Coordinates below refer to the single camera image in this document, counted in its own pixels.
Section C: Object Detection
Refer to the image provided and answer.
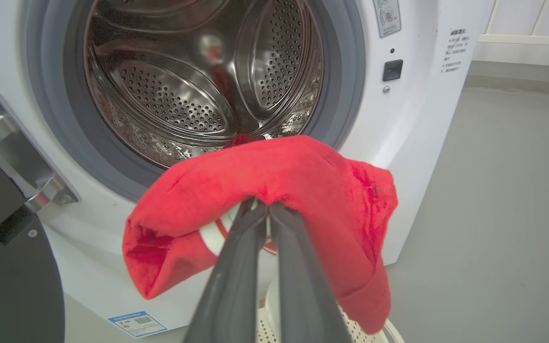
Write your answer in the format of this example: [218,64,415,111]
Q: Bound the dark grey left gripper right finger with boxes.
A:
[268,202,353,343]

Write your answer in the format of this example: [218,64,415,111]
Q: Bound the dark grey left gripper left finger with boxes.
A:
[183,197,269,343]

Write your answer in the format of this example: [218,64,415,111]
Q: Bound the red garment with striped cuff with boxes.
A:
[122,134,398,335]

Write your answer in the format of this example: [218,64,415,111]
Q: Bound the white laundry basket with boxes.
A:
[255,279,405,343]

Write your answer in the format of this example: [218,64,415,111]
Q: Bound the white front-load washing machine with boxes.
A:
[0,0,494,340]

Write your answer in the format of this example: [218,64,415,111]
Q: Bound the dark washing machine door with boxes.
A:
[0,151,66,343]

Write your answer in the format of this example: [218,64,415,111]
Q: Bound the blue energy label sticker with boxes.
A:
[108,311,167,338]

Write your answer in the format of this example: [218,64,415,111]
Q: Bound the steel perforated drum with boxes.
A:
[83,0,325,169]

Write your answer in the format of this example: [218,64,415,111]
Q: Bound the black door latch socket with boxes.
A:
[382,59,404,82]

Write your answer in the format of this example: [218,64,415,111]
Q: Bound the grey rubber door gasket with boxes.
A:
[26,0,366,202]

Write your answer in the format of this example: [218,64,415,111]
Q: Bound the chrome door hinge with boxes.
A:
[0,89,81,213]

